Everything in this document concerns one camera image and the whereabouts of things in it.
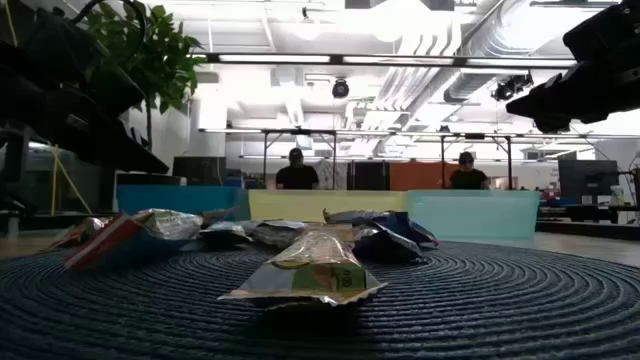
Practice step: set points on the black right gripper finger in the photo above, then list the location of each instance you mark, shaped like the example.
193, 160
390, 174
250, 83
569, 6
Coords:
545, 102
552, 125

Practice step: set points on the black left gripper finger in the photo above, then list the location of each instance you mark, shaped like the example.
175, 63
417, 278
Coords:
115, 145

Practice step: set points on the silver blue granola bar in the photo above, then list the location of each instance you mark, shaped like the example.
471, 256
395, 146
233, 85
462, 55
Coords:
225, 232

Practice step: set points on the orange green granola bar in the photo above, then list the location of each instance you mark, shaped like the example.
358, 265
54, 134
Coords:
310, 270

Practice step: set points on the black ceiling spotlight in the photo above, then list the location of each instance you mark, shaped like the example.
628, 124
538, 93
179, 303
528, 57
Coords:
510, 87

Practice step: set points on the black plant pot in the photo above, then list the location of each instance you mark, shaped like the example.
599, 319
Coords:
145, 179

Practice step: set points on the black computer monitor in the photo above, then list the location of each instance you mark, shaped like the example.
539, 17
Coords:
587, 180
200, 170

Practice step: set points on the blue plastic bin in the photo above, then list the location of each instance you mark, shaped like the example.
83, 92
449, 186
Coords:
175, 200

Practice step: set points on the green leafy plant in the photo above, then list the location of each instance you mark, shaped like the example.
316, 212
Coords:
165, 65

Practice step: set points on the dark background desk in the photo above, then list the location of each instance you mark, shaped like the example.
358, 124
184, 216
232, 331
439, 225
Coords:
590, 212

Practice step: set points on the white cup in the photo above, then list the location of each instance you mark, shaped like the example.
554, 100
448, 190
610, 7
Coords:
618, 196

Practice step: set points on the person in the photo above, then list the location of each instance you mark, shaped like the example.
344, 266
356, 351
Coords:
297, 175
468, 177

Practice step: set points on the teal plastic bin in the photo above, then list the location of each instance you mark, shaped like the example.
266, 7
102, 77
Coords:
475, 215

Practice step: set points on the orange partition panel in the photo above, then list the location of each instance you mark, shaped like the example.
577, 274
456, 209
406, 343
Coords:
420, 176

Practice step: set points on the long ceiling light bar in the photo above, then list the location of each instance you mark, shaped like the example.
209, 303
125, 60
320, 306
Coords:
275, 58

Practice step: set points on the yellow plastic bin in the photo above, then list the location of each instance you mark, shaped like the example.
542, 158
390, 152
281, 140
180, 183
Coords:
300, 205

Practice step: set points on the round dark blue woven placemat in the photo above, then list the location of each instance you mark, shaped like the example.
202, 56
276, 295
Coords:
450, 310

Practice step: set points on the black workstation frame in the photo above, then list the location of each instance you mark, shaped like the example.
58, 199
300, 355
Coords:
300, 132
475, 136

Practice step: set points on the black ceiling camera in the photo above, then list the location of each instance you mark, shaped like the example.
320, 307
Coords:
340, 89

